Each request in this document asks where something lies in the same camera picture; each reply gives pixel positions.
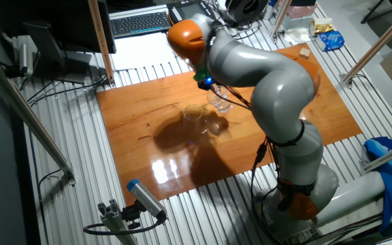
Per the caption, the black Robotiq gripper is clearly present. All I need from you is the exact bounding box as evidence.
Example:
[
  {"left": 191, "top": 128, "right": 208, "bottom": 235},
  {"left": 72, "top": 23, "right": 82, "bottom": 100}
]
[{"left": 197, "top": 76, "right": 218, "bottom": 92}]

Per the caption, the clear glass mug with handle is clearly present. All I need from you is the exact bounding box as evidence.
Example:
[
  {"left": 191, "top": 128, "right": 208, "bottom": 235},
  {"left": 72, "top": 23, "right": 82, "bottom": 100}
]
[{"left": 206, "top": 84, "right": 234, "bottom": 114}]

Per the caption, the clear glass tumbler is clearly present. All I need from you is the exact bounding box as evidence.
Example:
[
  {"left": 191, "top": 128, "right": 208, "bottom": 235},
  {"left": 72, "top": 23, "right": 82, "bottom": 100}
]
[{"left": 182, "top": 103, "right": 203, "bottom": 135}]

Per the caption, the varnished wooden board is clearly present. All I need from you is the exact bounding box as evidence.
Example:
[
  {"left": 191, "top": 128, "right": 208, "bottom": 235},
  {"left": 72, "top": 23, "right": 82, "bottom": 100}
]
[{"left": 96, "top": 42, "right": 363, "bottom": 207}]

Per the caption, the large white paper sheet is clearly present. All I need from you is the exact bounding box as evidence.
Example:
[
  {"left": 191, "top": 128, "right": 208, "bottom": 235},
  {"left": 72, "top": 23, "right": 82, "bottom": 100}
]
[{"left": 111, "top": 32, "right": 180, "bottom": 71}]

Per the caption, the orange black teach pendant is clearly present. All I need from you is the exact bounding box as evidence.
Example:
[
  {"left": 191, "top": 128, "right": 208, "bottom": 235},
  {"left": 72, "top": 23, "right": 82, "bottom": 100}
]
[{"left": 166, "top": 0, "right": 216, "bottom": 24}]

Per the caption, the black round spool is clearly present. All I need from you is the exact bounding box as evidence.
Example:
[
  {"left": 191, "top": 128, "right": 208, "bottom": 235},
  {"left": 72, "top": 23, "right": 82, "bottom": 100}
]
[{"left": 224, "top": 0, "right": 269, "bottom": 25}]

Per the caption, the black computer keyboard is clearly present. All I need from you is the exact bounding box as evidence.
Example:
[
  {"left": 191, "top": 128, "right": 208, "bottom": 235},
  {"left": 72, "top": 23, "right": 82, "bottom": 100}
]
[{"left": 109, "top": 11, "right": 172, "bottom": 39}]

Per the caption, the white cloth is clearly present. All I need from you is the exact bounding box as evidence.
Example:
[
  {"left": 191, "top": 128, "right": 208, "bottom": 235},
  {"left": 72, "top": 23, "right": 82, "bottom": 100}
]
[{"left": 283, "top": 27, "right": 312, "bottom": 46}]

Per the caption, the pale grey box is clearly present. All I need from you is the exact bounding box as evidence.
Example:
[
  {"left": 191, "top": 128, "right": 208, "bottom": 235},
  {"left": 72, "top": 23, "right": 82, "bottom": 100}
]
[{"left": 281, "top": 15, "right": 314, "bottom": 31}]

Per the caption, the pink box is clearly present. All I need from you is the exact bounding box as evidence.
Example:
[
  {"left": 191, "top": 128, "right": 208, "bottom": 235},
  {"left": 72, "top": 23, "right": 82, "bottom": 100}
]
[{"left": 286, "top": 1, "right": 319, "bottom": 20}]

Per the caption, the gold snack bag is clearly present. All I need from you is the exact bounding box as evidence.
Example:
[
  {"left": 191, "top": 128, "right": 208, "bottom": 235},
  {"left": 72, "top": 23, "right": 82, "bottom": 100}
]
[{"left": 310, "top": 17, "right": 335, "bottom": 37}]

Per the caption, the black computer monitor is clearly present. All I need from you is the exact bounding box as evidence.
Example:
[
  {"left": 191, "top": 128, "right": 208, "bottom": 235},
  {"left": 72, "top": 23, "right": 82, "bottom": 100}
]
[{"left": 22, "top": 0, "right": 117, "bottom": 84}]

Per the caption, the black chair leg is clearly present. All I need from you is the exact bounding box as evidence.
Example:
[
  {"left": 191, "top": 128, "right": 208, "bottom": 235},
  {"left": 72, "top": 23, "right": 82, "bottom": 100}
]
[{"left": 360, "top": 0, "right": 392, "bottom": 25}]

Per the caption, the white cylinder pipe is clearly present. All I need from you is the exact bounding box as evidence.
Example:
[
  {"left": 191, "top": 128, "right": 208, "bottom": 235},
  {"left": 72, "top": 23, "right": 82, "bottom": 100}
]
[{"left": 313, "top": 169, "right": 387, "bottom": 227}]

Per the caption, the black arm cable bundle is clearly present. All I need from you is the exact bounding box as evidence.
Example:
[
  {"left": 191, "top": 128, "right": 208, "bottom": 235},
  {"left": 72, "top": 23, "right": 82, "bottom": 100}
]
[{"left": 202, "top": 20, "right": 306, "bottom": 244}]

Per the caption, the aluminium frame beam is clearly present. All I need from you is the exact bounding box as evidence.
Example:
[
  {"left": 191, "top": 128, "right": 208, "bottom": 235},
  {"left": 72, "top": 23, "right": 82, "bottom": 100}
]
[
  {"left": 339, "top": 1, "right": 392, "bottom": 89},
  {"left": 0, "top": 49, "right": 77, "bottom": 186},
  {"left": 361, "top": 138, "right": 392, "bottom": 173},
  {"left": 269, "top": 0, "right": 293, "bottom": 44}
]

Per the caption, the tan frame post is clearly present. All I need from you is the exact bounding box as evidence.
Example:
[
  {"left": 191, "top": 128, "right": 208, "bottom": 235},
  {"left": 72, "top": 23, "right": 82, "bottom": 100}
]
[{"left": 86, "top": 0, "right": 116, "bottom": 86}]

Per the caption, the grey camera with blue cap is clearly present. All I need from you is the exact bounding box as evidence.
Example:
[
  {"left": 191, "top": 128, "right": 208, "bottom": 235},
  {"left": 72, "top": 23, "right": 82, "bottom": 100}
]
[{"left": 126, "top": 178, "right": 169, "bottom": 223}]

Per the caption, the aluminium profile camera mount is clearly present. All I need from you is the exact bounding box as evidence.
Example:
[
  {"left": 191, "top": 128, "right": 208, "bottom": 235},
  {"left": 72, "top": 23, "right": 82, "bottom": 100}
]
[{"left": 97, "top": 199, "right": 139, "bottom": 245}]

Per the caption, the black camera cable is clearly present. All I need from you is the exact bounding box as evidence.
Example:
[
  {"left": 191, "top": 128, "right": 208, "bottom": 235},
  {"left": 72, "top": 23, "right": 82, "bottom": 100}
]
[{"left": 82, "top": 217, "right": 167, "bottom": 236}]

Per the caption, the silver cylindrical camera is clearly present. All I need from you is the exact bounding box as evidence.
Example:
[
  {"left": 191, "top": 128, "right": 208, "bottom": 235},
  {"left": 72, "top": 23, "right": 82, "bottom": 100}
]
[{"left": 5, "top": 35, "right": 35, "bottom": 79}]

